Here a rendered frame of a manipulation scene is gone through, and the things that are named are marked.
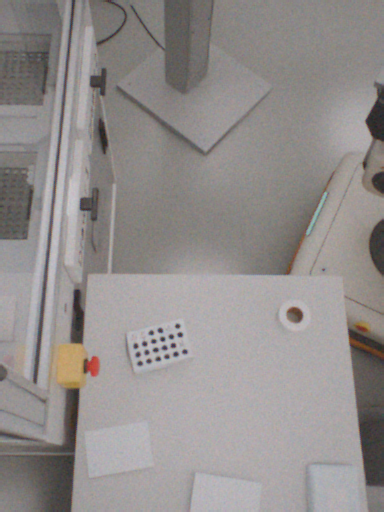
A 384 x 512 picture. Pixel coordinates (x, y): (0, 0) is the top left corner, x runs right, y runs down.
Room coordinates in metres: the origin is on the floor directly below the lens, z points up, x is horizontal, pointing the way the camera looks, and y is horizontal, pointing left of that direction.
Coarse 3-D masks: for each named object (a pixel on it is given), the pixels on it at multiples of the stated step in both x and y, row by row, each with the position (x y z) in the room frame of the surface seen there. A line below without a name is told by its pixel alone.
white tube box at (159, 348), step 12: (180, 324) 0.30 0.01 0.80; (156, 336) 0.26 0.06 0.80; (168, 336) 0.27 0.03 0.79; (180, 336) 0.28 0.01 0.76; (132, 348) 0.23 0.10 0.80; (144, 348) 0.24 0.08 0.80; (156, 348) 0.24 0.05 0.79; (168, 348) 0.24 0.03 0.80; (180, 348) 0.24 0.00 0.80; (132, 360) 0.21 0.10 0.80; (144, 360) 0.21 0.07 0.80; (156, 360) 0.22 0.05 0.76; (168, 360) 0.22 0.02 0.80; (180, 360) 0.22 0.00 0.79; (144, 372) 0.19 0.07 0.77
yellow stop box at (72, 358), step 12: (60, 348) 0.20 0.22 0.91; (72, 348) 0.20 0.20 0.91; (60, 360) 0.17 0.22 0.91; (72, 360) 0.18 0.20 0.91; (84, 360) 0.18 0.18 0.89; (60, 372) 0.15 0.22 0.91; (72, 372) 0.15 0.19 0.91; (84, 372) 0.16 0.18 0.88; (60, 384) 0.13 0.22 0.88; (72, 384) 0.14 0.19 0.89; (84, 384) 0.14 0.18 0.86
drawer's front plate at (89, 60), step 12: (84, 36) 0.92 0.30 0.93; (84, 48) 0.89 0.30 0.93; (96, 48) 0.95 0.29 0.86; (84, 60) 0.85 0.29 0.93; (96, 60) 0.93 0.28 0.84; (84, 72) 0.82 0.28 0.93; (96, 72) 0.90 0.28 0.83; (84, 84) 0.78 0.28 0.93; (84, 96) 0.75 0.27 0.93; (84, 108) 0.72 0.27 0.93; (84, 120) 0.69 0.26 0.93; (84, 132) 0.67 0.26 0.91; (84, 144) 0.67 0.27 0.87
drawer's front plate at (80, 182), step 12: (84, 156) 0.62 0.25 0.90; (84, 168) 0.59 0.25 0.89; (72, 180) 0.54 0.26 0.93; (84, 180) 0.57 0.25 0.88; (72, 192) 0.51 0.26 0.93; (84, 192) 0.55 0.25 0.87; (72, 204) 0.49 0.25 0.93; (72, 216) 0.46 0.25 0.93; (72, 228) 0.43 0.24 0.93; (84, 228) 0.48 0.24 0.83; (72, 240) 0.41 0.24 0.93; (72, 252) 0.38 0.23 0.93; (72, 264) 0.36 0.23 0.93; (72, 276) 0.35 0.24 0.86
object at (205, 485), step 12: (204, 480) 0.00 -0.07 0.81; (216, 480) 0.00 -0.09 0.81; (228, 480) 0.00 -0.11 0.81; (240, 480) 0.00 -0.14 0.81; (204, 492) -0.03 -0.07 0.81; (216, 492) -0.02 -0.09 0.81; (228, 492) -0.02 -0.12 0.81; (240, 492) -0.02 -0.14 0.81; (252, 492) -0.02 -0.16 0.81; (192, 504) -0.05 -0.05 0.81; (204, 504) -0.05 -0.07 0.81; (216, 504) -0.04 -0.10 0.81; (228, 504) -0.04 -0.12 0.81; (240, 504) -0.04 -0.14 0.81; (252, 504) -0.04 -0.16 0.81
